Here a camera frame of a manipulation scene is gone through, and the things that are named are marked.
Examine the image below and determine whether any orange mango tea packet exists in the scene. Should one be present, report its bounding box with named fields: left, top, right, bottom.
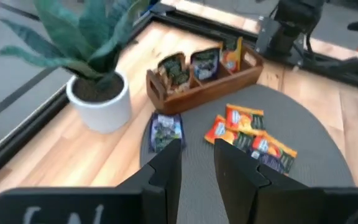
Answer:
left=249, top=133, right=298, bottom=174
left=224, top=103, right=266, bottom=135
left=221, top=36, right=244, bottom=73
left=203, top=114, right=256, bottom=151

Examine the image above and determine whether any grey round woven placemat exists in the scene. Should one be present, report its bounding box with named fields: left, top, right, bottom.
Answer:
left=139, top=83, right=356, bottom=224

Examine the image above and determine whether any wooden tea organiser tray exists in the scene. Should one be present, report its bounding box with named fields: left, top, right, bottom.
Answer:
left=145, top=36, right=265, bottom=116

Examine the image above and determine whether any green plant in white pot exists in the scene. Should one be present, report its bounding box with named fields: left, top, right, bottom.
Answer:
left=0, top=0, right=151, bottom=135

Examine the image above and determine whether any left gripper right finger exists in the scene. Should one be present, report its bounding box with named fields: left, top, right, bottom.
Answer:
left=213, top=139, right=358, bottom=224

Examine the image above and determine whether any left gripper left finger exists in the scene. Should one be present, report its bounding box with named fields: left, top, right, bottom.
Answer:
left=0, top=138, right=183, bottom=224

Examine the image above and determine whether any dark blue tea packet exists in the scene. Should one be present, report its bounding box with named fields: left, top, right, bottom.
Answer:
left=149, top=111, right=186, bottom=154
left=249, top=150, right=287, bottom=175
left=190, top=47, right=221, bottom=82

